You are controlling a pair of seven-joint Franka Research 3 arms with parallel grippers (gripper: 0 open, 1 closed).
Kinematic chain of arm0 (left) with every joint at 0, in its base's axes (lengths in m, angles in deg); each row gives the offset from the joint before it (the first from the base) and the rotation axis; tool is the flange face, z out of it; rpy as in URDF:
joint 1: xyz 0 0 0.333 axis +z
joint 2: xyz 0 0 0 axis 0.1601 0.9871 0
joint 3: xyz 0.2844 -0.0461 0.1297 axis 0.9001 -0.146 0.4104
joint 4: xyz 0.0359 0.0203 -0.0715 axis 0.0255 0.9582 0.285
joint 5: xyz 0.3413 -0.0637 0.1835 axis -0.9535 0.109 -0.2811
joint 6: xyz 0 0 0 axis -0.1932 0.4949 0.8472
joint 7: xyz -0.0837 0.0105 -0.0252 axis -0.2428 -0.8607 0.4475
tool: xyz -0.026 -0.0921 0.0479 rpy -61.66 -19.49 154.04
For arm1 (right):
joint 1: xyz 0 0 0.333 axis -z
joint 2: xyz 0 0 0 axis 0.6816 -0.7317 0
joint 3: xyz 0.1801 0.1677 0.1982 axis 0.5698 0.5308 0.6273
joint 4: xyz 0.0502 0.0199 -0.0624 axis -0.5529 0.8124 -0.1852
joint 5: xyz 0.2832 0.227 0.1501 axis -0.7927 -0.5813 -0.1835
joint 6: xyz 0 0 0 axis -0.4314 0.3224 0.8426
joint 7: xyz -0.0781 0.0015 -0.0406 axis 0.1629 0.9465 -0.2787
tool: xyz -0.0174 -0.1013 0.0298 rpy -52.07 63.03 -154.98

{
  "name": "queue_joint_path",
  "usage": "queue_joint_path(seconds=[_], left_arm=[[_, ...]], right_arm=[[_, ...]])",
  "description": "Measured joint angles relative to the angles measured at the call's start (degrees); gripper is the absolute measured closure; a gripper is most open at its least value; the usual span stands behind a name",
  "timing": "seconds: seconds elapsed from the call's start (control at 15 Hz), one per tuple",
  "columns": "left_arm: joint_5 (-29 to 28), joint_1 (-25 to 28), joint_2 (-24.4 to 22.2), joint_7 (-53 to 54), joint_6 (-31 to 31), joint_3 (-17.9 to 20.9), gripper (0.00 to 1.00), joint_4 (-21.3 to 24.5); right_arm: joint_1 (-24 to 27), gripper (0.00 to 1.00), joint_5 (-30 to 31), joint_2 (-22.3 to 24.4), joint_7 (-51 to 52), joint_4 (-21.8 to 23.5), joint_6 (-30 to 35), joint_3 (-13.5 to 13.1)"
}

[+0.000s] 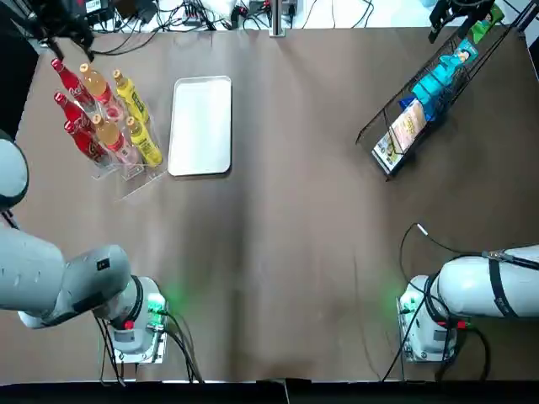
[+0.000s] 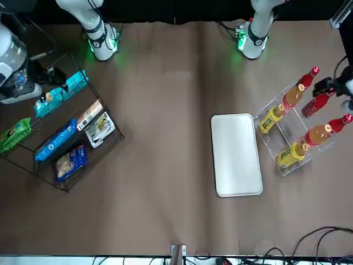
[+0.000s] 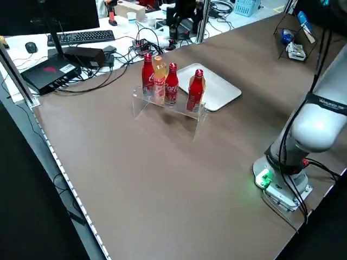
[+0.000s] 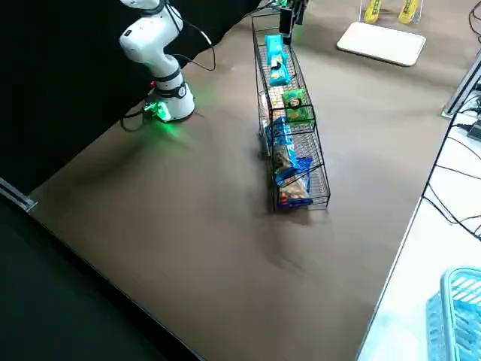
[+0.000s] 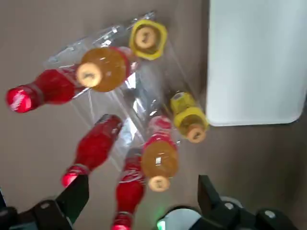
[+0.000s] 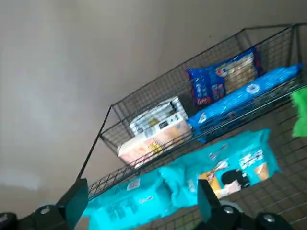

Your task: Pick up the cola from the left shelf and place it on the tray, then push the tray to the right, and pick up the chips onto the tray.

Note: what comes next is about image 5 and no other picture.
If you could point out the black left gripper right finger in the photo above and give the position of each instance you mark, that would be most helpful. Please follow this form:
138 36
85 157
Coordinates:
213 210

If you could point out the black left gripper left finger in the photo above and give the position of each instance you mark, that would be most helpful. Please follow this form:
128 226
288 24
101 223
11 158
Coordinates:
64 210

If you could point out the red cola bottle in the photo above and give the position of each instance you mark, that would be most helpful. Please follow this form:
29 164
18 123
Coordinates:
52 86
129 191
93 146

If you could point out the white rectangular tray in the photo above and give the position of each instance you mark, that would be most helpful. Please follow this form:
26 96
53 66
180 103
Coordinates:
254 62

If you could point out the clear acrylic shelf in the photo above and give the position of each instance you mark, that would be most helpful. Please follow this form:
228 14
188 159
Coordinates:
144 95

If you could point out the orange tea bottle red label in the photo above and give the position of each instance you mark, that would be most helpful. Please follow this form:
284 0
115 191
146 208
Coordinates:
108 69
159 158

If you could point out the yellow drink bottle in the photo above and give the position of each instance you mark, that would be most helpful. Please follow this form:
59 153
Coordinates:
147 39
189 119

